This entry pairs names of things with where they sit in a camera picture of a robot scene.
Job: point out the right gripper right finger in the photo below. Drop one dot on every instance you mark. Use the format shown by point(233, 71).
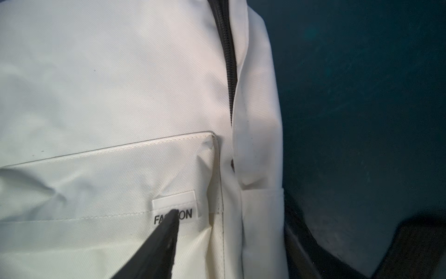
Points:
point(418, 245)

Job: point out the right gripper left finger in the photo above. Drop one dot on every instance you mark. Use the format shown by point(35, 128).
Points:
point(155, 258)

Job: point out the beige backpack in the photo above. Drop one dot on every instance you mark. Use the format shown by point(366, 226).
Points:
point(114, 113)

